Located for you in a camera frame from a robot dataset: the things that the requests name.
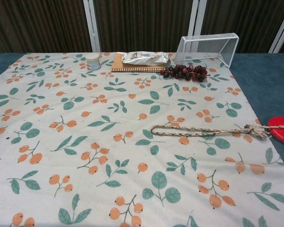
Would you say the braided beige rope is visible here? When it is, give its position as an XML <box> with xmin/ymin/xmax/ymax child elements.
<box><xmin>150</xmin><ymin>122</ymin><xmax>284</xmax><ymax>142</ymax></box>

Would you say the red disc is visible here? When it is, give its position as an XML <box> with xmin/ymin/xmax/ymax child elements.
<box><xmin>267</xmin><ymin>116</ymin><xmax>284</xmax><ymax>144</ymax></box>

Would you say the floral fruit print tablecloth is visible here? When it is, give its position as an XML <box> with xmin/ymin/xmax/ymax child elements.
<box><xmin>0</xmin><ymin>51</ymin><xmax>284</xmax><ymax>227</ymax></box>

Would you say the crumpled silver snack bag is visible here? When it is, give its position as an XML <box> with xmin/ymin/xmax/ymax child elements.
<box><xmin>121</xmin><ymin>51</ymin><xmax>170</xmax><ymax>65</ymax></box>

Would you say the dark red grape bunch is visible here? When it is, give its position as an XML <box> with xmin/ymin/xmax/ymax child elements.
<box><xmin>160</xmin><ymin>64</ymin><xmax>211</xmax><ymax>83</ymax></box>

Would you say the small white jar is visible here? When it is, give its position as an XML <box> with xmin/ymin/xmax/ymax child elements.
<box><xmin>86</xmin><ymin>53</ymin><xmax>102</xmax><ymax>70</ymax></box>

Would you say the white wire mesh basket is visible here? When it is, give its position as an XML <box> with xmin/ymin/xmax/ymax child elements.
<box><xmin>174</xmin><ymin>33</ymin><xmax>240</xmax><ymax>68</ymax></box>

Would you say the white frame post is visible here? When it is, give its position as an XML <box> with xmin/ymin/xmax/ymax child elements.
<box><xmin>268</xmin><ymin>0</ymin><xmax>284</xmax><ymax>53</ymax></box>
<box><xmin>83</xmin><ymin>0</ymin><xmax>102</xmax><ymax>53</ymax></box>
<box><xmin>188</xmin><ymin>0</ymin><xmax>202</xmax><ymax>38</ymax></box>

